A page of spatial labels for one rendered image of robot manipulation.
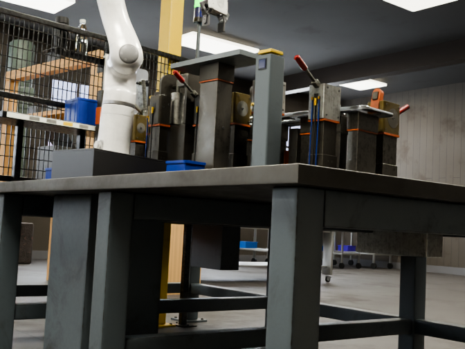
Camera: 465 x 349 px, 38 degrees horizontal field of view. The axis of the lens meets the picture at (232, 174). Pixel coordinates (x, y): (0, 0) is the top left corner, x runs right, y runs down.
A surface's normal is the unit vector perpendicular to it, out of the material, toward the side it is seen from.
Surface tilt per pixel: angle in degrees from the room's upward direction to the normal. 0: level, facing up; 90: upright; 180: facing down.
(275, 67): 90
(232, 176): 90
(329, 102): 90
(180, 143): 90
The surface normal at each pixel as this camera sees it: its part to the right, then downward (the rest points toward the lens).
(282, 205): -0.78, -0.09
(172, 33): 0.70, -0.02
